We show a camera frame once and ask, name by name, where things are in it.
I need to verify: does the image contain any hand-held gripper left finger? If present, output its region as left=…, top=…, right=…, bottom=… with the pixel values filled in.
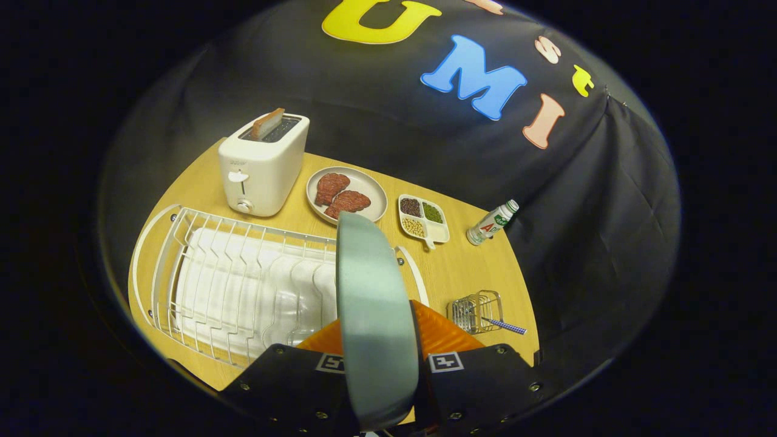
left=219, top=319, right=360, bottom=437

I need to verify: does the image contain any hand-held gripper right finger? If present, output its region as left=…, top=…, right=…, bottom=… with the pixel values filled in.
left=410, top=299, right=547, bottom=433

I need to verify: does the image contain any metal wire basket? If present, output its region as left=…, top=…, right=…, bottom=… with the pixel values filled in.
left=448, top=290, right=504, bottom=336

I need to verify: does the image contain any pale green plate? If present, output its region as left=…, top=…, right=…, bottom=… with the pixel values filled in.
left=336, top=211, right=419, bottom=432

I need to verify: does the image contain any white wire dish rack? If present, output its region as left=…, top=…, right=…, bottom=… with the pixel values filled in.
left=129, top=204, right=430, bottom=370

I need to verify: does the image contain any white divided bean dish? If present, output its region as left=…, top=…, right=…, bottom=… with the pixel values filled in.
left=398, top=194, right=450, bottom=251

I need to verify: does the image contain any beige round plate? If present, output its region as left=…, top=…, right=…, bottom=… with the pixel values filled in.
left=305, top=166, right=389, bottom=226

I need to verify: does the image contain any white plastic drain tray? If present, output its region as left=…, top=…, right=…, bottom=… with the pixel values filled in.
left=176, top=228, right=341, bottom=359

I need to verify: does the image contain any small white drink bottle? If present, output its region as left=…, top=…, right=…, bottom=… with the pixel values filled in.
left=466, top=199, right=520, bottom=246

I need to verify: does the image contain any brown meat piece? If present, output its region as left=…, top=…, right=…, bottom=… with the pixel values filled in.
left=324, top=190, right=372, bottom=220
left=314, top=173, right=351, bottom=207

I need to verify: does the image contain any white toaster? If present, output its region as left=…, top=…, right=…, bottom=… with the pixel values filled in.
left=218, top=113, right=310, bottom=218

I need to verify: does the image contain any brown toast slice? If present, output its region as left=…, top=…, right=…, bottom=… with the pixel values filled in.
left=251, top=108, right=285, bottom=141

